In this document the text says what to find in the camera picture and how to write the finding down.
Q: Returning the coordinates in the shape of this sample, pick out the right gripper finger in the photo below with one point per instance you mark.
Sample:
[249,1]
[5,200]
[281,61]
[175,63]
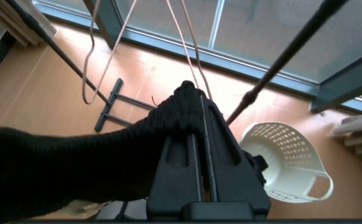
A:
[237,183]

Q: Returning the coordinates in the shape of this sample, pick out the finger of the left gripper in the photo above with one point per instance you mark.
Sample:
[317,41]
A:
[171,186]

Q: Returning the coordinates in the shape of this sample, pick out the pink clothes hanger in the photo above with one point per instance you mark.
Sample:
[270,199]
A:
[87,102]
[184,49]

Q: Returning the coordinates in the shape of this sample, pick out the white laundry basket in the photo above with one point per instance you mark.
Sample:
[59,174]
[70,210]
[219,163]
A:
[293,174]

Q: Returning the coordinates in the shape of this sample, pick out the black clothes rack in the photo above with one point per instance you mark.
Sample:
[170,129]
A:
[106,105]

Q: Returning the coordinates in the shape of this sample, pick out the beige curtain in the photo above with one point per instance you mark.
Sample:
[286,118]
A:
[361,133]
[16,18]

